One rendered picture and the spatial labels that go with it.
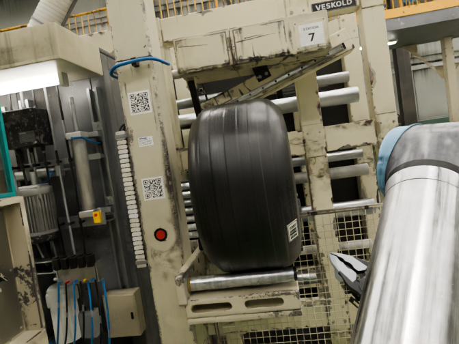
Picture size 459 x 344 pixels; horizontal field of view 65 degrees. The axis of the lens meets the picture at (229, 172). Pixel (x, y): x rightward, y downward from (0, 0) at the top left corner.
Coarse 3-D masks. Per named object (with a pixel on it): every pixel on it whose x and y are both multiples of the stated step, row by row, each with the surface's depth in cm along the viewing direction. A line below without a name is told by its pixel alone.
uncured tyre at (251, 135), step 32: (192, 128) 113; (224, 128) 105; (256, 128) 103; (192, 160) 104; (224, 160) 100; (256, 160) 98; (288, 160) 101; (192, 192) 103; (224, 192) 99; (256, 192) 98; (288, 192) 99; (224, 224) 100; (256, 224) 99; (288, 224) 101; (224, 256) 106; (256, 256) 106; (288, 256) 107
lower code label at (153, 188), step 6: (144, 180) 123; (150, 180) 123; (156, 180) 122; (162, 180) 122; (144, 186) 123; (150, 186) 123; (156, 186) 122; (162, 186) 122; (144, 192) 123; (150, 192) 123; (156, 192) 123; (162, 192) 122; (144, 198) 123; (150, 198) 123; (156, 198) 123; (162, 198) 122
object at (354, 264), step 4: (340, 256) 93; (344, 256) 93; (348, 256) 93; (340, 260) 93; (344, 260) 92; (348, 260) 92; (352, 260) 92; (356, 260) 92; (348, 264) 92; (352, 264) 91; (356, 264) 91; (360, 264) 91; (352, 268) 91; (356, 268) 90; (360, 268) 90; (364, 268) 90; (356, 272) 91; (360, 272) 90
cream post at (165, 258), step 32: (128, 0) 119; (128, 32) 120; (128, 64) 121; (160, 64) 128; (160, 96) 123; (128, 128) 122; (160, 128) 121; (160, 160) 122; (160, 224) 123; (160, 256) 124; (160, 288) 125; (160, 320) 126
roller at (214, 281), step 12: (192, 276) 118; (204, 276) 116; (216, 276) 115; (228, 276) 114; (240, 276) 113; (252, 276) 113; (264, 276) 112; (276, 276) 112; (288, 276) 111; (192, 288) 115; (204, 288) 115; (216, 288) 115
